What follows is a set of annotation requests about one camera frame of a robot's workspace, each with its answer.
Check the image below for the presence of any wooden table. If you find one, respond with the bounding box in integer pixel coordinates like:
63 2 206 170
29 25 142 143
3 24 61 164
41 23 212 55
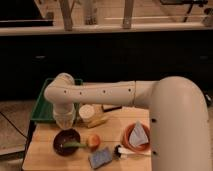
22 107 152 171

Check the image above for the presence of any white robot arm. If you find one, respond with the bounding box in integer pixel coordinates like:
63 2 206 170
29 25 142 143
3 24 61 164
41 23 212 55
44 73 213 171

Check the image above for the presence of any blue grey sponge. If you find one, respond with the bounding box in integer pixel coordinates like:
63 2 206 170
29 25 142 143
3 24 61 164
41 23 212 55
88 147 112 169

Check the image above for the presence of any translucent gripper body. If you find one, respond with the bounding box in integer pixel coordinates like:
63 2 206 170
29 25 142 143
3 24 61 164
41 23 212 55
53 109 76 130

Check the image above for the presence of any black white dish brush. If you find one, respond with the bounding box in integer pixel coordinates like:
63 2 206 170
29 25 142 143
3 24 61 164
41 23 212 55
114 145 151 158

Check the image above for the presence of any green plastic tray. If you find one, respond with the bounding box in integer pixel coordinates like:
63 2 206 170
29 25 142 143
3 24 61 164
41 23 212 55
30 77 84 124

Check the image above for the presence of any orange round fruit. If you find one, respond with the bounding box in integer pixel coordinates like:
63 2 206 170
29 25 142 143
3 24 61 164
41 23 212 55
87 134 101 149

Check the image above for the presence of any white cup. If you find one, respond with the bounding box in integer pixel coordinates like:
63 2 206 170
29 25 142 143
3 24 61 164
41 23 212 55
79 104 95 122

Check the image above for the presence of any green pepper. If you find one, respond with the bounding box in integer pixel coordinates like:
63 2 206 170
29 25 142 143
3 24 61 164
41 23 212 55
62 142 87 148

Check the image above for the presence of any dark purple bowl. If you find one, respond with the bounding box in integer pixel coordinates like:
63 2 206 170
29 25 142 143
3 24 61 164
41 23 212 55
53 129 81 156

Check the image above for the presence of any grey folded cloth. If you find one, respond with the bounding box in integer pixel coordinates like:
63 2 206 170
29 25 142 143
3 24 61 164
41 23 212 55
129 121 149 147

